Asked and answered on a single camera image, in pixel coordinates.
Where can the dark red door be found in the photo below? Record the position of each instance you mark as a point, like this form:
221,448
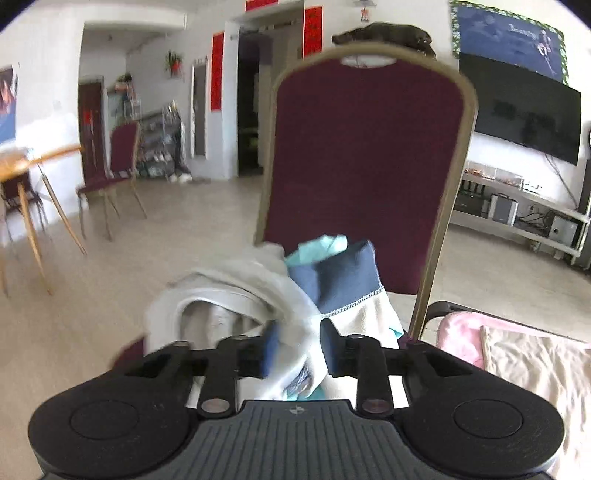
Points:
91,129

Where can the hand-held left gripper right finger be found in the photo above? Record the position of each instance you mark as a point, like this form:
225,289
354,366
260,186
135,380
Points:
331,350

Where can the blue wall poster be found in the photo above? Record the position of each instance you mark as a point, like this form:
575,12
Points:
508,37

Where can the pink printed blanket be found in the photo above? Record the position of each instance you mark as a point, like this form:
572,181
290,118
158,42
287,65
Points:
455,327

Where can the grey television stand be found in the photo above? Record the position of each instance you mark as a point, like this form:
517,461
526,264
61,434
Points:
531,196

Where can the black router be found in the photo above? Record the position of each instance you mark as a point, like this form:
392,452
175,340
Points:
468,203

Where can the small subwoofer speaker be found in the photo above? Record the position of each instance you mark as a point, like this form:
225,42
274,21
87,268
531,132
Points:
563,230

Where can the wall mirror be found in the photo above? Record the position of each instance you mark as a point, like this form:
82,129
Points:
200,110

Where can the dark chair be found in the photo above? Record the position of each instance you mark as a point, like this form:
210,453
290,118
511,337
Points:
18,194

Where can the metal shoe rack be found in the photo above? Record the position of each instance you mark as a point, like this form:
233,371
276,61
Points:
159,143

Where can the maroon chair with gold frame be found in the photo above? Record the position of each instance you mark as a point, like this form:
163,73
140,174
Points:
115,157
369,161

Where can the short red lintel banner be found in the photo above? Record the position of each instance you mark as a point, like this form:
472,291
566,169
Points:
262,4

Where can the red door banner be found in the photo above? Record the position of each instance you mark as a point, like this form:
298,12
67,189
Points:
218,69
312,32

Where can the black television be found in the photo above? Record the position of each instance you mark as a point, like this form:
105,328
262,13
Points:
521,110

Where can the wooden table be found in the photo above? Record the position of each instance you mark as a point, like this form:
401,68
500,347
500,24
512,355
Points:
37,157

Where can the hanging wall plant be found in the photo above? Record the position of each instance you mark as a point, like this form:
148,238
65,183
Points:
174,62

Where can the grey tower speaker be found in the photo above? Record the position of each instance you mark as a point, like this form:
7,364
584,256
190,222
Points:
585,207

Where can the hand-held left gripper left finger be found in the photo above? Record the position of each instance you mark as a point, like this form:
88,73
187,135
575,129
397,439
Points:
269,350

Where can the teal shirt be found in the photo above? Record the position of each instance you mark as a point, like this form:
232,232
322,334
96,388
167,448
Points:
318,247

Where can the beige garment with navy trim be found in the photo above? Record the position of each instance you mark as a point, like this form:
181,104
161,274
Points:
364,318

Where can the dark wood carving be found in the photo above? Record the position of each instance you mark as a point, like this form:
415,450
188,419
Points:
383,37

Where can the row of clear boxes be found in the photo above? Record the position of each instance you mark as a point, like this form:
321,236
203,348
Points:
496,175

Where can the silver box speaker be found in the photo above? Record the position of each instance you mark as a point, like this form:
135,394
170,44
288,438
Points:
502,210

